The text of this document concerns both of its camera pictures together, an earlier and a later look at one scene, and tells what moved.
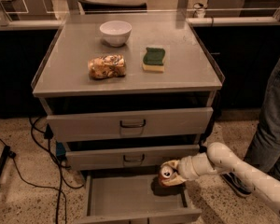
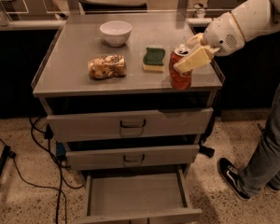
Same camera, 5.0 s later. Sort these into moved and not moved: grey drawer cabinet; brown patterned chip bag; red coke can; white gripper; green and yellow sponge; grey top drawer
Moved: white gripper; red coke can
Not moved: grey top drawer; brown patterned chip bag; grey drawer cabinet; green and yellow sponge
